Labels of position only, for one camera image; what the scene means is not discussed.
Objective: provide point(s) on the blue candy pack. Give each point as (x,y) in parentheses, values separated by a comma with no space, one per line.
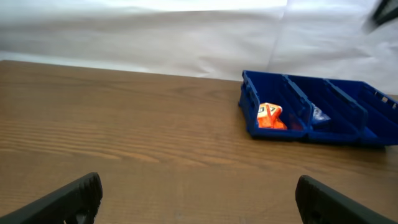
(320,115)

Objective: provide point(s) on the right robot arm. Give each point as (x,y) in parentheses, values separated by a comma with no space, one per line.
(384,14)

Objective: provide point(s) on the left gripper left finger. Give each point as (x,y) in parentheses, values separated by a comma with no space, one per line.
(71,202)

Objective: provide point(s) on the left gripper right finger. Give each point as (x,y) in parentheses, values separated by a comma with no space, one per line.
(326,208)

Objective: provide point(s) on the orange candy box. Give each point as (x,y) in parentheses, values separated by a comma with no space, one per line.
(278,123)
(262,119)

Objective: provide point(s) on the blue tray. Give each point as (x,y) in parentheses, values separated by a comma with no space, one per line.
(342,132)

